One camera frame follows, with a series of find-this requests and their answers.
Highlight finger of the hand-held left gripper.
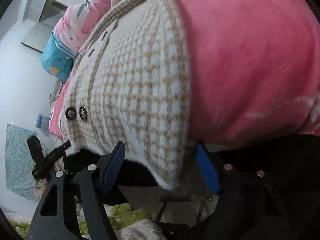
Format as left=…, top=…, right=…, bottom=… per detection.
left=43, top=141, right=73, bottom=167

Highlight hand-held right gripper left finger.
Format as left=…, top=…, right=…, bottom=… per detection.
left=29, top=141, right=125, bottom=240

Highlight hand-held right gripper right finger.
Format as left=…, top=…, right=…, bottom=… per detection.
left=194, top=140, right=293, bottom=240

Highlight beige white houndstooth coat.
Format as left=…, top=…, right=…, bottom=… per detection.
left=59, top=0, right=193, bottom=190

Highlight blue grey printed sheet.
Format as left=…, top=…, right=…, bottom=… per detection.
left=5, top=124, right=50, bottom=202

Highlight person's black pants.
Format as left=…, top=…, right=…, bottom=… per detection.
left=65, top=133, right=320, bottom=240

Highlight blue packet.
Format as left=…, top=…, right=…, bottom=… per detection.
left=37, top=114, right=50, bottom=130

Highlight person's green white fluffy clothing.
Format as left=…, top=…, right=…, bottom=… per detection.
left=7, top=202, right=165, bottom=240

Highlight pink floral blanket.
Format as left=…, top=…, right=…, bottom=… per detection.
left=49, top=0, right=320, bottom=150

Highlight white cabinet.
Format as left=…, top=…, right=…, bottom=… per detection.
left=21, top=0, right=94, bottom=53

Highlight pink and blue printed quilt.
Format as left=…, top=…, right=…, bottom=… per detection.
left=41, top=0, right=130, bottom=82

